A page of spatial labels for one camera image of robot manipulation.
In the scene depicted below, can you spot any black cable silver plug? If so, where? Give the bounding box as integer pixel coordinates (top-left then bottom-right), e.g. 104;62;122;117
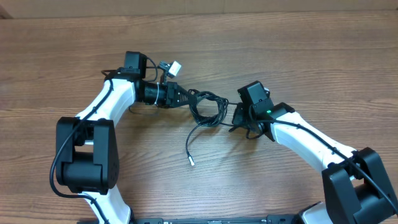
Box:
185;102;242;167

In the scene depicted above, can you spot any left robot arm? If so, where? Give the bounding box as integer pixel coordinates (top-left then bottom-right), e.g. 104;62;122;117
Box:
49;51;194;223

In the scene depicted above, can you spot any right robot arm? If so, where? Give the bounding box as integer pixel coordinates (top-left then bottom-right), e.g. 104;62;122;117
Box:
233;81;397;224

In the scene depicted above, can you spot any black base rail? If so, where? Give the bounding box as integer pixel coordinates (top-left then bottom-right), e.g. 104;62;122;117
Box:
130;214;303;224

